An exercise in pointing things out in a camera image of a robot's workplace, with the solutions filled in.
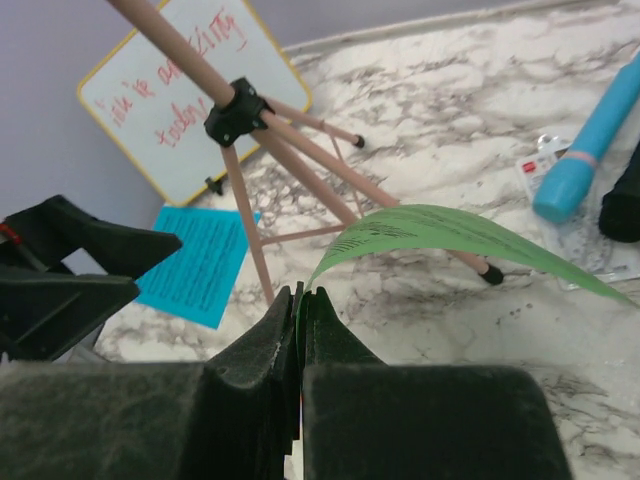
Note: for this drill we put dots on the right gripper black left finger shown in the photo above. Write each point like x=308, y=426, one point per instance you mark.
x=234, y=416

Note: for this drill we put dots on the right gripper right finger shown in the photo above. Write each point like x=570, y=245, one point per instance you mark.
x=364, y=419

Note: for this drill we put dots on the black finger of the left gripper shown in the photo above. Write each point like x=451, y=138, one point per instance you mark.
x=41, y=237

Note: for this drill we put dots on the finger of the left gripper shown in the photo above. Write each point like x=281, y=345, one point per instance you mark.
x=43, y=315

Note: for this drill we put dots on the blue sheet music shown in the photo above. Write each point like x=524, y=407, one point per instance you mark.
x=195, y=282

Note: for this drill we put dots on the green sheet music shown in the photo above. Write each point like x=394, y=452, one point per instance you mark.
x=429, y=282

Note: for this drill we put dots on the pink music stand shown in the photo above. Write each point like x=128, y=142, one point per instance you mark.
x=280, y=139

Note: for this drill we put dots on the blue toy microphone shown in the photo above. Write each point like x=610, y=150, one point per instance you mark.
x=568, y=182

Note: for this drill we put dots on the black microphone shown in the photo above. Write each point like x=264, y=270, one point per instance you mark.
x=619, y=218

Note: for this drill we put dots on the yellow framed whiteboard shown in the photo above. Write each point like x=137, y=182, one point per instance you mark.
x=155, y=114

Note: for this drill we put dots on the white remote packet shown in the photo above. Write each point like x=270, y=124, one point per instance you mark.
x=579, y=240

